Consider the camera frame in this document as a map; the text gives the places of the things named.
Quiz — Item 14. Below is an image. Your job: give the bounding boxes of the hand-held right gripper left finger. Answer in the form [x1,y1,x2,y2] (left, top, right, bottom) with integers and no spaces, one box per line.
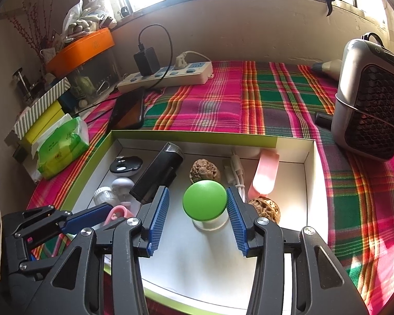
[26,185,170,315]

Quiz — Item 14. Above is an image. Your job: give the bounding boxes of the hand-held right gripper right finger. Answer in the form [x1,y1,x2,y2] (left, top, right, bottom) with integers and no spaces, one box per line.
[226,186,370,315]

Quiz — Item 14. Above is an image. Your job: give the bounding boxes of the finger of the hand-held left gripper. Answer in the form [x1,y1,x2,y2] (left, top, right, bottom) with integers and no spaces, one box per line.
[2,203,114,246]
[6,234,76,281]

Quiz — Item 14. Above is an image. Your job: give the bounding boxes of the white round jar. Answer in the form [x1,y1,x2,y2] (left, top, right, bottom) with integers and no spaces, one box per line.
[94,186,119,207]

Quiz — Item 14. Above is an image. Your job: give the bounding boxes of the brown walnut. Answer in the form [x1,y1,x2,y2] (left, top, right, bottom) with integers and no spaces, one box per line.
[248,196,281,225]
[190,158,221,184]

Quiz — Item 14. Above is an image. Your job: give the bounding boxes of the green-lidded clear jar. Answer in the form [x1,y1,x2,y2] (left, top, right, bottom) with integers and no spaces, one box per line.
[183,180,229,232]

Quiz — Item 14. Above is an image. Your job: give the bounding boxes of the black rectangular device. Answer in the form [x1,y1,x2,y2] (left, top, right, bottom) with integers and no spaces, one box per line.
[129,142,184,204]

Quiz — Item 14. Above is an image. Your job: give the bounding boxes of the white cable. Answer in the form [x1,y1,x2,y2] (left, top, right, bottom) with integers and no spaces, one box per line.
[223,151,247,201]

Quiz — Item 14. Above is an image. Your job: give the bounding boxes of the white mushroom-shaped knob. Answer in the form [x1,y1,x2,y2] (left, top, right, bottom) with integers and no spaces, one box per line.
[112,176,135,204]

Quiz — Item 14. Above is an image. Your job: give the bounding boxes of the pink and white clip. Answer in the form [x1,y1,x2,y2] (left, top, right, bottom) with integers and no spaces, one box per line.
[248,149,279,201]

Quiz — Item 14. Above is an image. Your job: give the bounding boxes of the green cardboard box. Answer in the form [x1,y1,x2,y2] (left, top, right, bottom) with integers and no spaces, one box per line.
[61,129,330,315]

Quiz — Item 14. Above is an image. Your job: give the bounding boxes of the black oval remote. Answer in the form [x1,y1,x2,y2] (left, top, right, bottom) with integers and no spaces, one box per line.
[110,156,143,174]

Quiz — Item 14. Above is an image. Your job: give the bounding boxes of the green tissue pack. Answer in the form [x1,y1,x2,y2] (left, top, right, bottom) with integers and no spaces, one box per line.
[36,115,90,180]

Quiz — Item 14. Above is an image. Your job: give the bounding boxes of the yellow box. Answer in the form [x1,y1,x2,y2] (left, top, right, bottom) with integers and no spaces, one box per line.
[20,100,68,151]

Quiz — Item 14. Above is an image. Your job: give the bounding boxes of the black phone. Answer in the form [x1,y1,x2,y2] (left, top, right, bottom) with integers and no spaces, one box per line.
[110,87,146,130]

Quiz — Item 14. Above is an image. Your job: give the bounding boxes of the dark blue box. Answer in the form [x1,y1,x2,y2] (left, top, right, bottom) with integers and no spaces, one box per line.
[57,90,77,114]

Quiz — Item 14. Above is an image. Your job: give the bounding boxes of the plaid blanket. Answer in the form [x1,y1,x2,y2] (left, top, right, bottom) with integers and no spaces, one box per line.
[26,60,394,315]

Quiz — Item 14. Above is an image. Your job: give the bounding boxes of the striped box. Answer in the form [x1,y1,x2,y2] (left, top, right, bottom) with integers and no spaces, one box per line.
[5,77,71,141]

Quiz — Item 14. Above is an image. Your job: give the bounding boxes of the small black cylinder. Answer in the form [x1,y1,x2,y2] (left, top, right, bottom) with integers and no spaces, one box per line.
[315,112,334,127]

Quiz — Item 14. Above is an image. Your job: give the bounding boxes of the white power strip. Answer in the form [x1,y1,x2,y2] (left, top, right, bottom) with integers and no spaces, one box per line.
[116,61,214,94]

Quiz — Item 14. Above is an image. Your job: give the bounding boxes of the glass tank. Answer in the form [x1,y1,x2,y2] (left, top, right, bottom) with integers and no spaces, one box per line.
[66,51,122,106]

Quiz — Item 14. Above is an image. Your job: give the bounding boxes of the glass and metal press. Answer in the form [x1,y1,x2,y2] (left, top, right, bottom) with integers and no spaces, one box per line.
[12,67,35,106]

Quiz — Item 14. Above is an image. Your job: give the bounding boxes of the black charger adapter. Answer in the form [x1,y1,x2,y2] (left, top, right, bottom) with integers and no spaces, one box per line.
[133,48,161,77]

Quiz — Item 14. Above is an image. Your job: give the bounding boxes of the white plug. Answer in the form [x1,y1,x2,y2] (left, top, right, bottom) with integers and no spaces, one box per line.
[174,51,214,68]

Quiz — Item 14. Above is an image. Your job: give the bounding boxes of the white vase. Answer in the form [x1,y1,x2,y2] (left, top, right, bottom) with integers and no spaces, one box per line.
[39,48,58,66]

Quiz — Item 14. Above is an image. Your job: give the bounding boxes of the orange box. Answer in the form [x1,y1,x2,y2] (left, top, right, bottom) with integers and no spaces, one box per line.
[45,28,115,77]

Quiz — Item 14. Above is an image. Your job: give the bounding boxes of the beige nozzle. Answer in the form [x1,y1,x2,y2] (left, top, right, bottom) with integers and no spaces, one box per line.
[312,59,344,81]

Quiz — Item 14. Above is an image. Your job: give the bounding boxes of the grey space heater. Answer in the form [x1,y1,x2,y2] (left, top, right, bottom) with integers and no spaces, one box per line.
[331,32,394,162]

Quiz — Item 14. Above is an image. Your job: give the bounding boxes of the dried red branches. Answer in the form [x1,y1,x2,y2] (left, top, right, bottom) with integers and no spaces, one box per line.
[7,0,60,60]

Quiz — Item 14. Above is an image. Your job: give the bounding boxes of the clear plastic bags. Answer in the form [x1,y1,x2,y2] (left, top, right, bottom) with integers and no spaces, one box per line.
[62,0,117,41]

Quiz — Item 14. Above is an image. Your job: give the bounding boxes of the black charger cable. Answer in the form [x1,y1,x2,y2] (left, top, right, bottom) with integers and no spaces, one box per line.
[138,24,173,91]

